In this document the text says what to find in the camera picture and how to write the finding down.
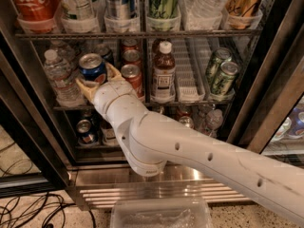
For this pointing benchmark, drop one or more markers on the bottom shelf pepsi can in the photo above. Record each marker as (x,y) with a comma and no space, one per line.
(86,132)

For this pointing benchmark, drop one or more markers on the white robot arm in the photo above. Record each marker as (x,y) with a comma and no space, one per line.
(149,140)

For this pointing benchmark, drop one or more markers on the top shelf coca-cola can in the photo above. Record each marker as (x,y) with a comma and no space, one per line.
(36,10)

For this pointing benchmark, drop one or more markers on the red coca-cola can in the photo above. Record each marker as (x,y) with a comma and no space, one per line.
(133,75)
(127,44)
(132,57)

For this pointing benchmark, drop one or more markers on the bottom shelf red can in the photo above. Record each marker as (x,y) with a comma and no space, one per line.
(186,121)

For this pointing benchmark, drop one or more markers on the top wire shelf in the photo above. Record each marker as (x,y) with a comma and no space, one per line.
(137,35)

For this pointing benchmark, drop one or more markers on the left fridge glass door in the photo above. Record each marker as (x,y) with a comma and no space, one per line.
(31,164)

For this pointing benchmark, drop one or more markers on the front iced tea bottle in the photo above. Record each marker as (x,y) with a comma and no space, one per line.
(163,77)

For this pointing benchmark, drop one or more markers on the rear red coca-cola can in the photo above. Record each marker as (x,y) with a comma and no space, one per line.
(127,44)

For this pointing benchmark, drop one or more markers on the front water bottle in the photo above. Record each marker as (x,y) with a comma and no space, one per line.
(62,79)

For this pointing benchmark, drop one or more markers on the bottom shelf tea bottle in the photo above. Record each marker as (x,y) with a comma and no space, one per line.
(109,137)

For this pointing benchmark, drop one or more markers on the shelf water bottle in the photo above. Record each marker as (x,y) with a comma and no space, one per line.
(207,8)
(212,122)

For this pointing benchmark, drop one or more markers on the top shelf water bottle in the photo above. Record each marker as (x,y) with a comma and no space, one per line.
(207,8)

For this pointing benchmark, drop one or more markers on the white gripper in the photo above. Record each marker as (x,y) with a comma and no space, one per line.
(110,94)

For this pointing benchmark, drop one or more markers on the steel fridge base grille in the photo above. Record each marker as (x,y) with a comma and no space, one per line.
(101,188)

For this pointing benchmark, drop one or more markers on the front green can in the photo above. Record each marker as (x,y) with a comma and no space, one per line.
(225,78)

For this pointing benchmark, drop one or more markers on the fridge glass door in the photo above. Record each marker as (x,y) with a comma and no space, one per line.
(31,164)
(282,94)

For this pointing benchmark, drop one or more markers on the empty white shelf tray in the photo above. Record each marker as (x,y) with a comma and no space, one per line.
(188,83)

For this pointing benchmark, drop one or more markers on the rear water bottle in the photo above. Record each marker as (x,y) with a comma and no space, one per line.
(65,51)

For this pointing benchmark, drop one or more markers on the wire shelf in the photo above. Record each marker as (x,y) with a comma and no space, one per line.
(148,104)
(137,35)

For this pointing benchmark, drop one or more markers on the right fridge glass door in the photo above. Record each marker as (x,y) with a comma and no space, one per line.
(282,94)

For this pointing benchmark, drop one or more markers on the front red coca-cola can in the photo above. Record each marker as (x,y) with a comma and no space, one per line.
(133,75)

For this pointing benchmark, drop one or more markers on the bottom shelf water bottle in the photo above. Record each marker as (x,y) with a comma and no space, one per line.
(212,122)

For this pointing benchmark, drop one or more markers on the blue pepsi can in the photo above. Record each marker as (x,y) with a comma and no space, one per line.
(93,68)
(105,52)

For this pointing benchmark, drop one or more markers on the rear green can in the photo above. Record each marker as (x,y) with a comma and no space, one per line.
(218,56)

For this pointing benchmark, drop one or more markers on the clear plastic bin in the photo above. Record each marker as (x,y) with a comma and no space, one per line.
(161,213)

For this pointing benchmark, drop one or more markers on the top shelf silver blue can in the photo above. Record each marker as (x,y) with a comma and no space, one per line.
(120,9)

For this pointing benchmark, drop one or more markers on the top shelf silver green can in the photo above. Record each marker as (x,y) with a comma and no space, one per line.
(77,9)

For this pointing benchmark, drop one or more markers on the middle wire shelf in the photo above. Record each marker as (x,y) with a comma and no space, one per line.
(148,104)

